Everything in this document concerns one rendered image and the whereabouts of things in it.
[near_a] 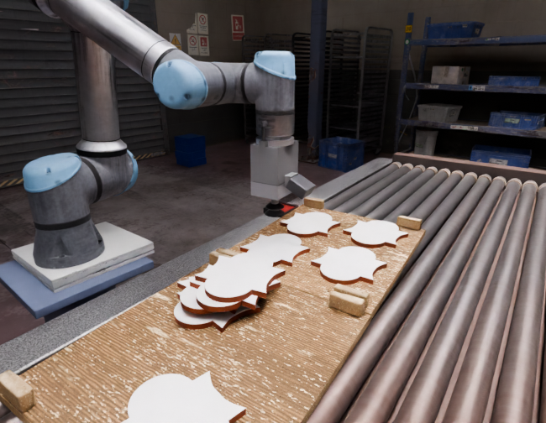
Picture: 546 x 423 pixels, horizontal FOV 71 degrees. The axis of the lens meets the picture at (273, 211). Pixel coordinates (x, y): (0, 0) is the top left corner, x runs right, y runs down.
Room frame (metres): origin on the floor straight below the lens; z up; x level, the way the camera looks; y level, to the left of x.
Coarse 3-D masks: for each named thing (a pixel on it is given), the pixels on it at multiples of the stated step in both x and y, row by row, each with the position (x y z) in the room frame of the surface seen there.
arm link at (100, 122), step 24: (120, 0) 0.95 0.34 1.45; (72, 48) 0.92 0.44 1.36; (96, 48) 0.90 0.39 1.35; (96, 72) 0.90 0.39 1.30; (96, 96) 0.90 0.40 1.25; (96, 120) 0.90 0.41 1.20; (96, 144) 0.90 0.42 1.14; (120, 144) 0.93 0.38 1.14; (96, 168) 0.87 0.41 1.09; (120, 168) 0.92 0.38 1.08; (120, 192) 0.94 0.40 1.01
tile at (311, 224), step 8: (296, 216) 0.94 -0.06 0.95; (304, 216) 0.94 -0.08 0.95; (312, 216) 0.94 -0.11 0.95; (320, 216) 0.94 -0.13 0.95; (328, 216) 0.94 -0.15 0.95; (280, 224) 0.90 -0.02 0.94; (288, 224) 0.88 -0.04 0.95; (296, 224) 0.88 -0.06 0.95; (304, 224) 0.88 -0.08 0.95; (312, 224) 0.88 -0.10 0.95; (320, 224) 0.88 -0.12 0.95; (328, 224) 0.88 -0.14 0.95; (336, 224) 0.89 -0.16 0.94; (288, 232) 0.85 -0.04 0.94; (296, 232) 0.83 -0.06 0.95; (304, 232) 0.83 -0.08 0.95; (312, 232) 0.83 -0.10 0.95; (320, 232) 0.84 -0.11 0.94
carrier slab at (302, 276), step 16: (304, 208) 1.02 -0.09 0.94; (272, 224) 0.90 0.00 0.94; (352, 224) 0.90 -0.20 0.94; (304, 240) 0.81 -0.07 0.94; (320, 240) 0.81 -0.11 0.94; (336, 240) 0.81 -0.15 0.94; (400, 240) 0.81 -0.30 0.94; (416, 240) 0.81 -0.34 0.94; (304, 256) 0.73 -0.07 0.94; (320, 256) 0.73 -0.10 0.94; (384, 256) 0.73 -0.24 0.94; (400, 256) 0.73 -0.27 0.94; (288, 272) 0.66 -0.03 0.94; (304, 272) 0.66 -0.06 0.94; (384, 272) 0.66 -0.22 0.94; (400, 272) 0.68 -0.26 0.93; (304, 288) 0.60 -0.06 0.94; (320, 288) 0.60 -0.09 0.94; (368, 288) 0.60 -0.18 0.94; (384, 288) 0.60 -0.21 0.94; (368, 304) 0.55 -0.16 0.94
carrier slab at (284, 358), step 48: (288, 288) 0.60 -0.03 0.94; (96, 336) 0.47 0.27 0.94; (144, 336) 0.47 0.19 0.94; (192, 336) 0.47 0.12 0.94; (240, 336) 0.47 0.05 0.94; (288, 336) 0.47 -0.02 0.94; (336, 336) 0.47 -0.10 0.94; (48, 384) 0.38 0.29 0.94; (96, 384) 0.38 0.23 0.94; (240, 384) 0.38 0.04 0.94; (288, 384) 0.38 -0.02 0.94
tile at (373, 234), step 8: (360, 224) 0.88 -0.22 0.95; (368, 224) 0.88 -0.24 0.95; (376, 224) 0.88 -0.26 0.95; (384, 224) 0.88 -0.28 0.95; (392, 224) 0.88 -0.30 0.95; (344, 232) 0.84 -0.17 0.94; (352, 232) 0.83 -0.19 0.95; (360, 232) 0.83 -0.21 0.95; (368, 232) 0.83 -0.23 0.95; (376, 232) 0.83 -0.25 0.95; (384, 232) 0.83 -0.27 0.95; (392, 232) 0.83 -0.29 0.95; (400, 232) 0.83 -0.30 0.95; (352, 240) 0.80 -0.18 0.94; (360, 240) 0.79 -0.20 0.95; (368, 240) 0.79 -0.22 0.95; (376, 240) 0.79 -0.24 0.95; (384, 240) 0.79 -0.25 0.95; (392, 240) 0.79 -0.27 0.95
